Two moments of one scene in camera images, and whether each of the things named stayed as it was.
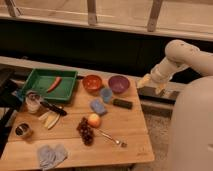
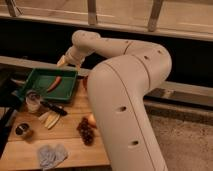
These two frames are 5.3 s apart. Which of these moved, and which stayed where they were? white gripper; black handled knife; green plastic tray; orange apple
Moved: white gripper
Stayed: orange apple; black handled knife; green plastic tray
